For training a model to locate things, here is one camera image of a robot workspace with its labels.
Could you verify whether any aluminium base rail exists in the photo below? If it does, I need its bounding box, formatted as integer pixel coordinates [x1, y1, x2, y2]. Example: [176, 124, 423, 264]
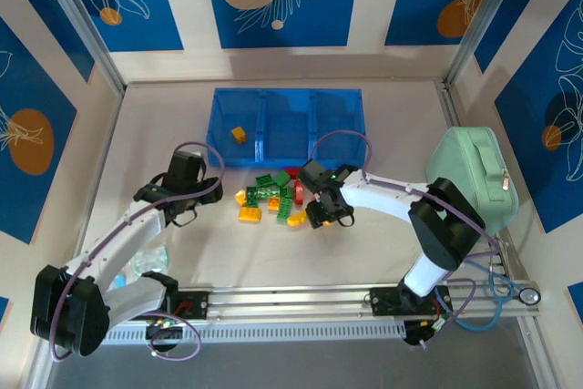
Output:
[99, 280, 543, 322]

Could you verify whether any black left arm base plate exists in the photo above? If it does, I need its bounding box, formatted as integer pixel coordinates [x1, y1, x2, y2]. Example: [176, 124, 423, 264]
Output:
[172, 291, 210, 320]

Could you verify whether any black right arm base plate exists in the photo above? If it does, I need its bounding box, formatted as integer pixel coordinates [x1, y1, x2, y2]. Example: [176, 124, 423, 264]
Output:
[369, 286, 453, 317]

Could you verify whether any blue cable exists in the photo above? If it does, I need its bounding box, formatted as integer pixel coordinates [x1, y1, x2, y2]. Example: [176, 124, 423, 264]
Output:
[448, 254, 525, 333]

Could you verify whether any black electronics board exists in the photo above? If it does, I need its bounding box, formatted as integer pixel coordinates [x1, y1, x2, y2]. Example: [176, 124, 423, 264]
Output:
[403, 318, 452, 349]
[144, 313, 186, 353]

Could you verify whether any aluminium frame post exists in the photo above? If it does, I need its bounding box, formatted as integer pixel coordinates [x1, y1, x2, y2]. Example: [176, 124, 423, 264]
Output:
[445, 0, 533, 87]
[31, 0, 128, 95]

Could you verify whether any blue three-compartment plastic bin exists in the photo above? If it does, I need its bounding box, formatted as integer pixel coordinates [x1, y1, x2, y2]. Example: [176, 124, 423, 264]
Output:
[205, 87, 369, 169]

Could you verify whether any mint green zip case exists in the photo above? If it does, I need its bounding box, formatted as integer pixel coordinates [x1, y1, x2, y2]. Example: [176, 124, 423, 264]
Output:
[425, 127, 521, 235]

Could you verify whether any grey slotted cable duct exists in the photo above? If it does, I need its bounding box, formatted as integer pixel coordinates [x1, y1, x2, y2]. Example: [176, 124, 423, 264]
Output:
[97, 320, 407, 347]

